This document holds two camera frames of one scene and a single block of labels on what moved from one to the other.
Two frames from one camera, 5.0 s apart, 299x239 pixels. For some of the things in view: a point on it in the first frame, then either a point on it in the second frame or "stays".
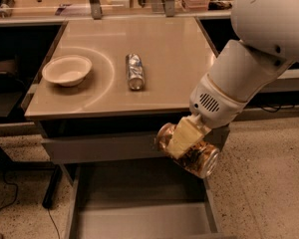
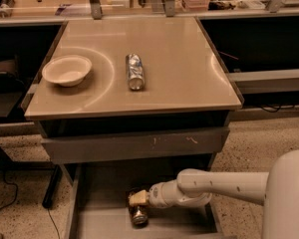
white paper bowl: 68,71 stays
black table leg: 53,186 stays
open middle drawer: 141,200 stays
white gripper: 213,106 to 154,194
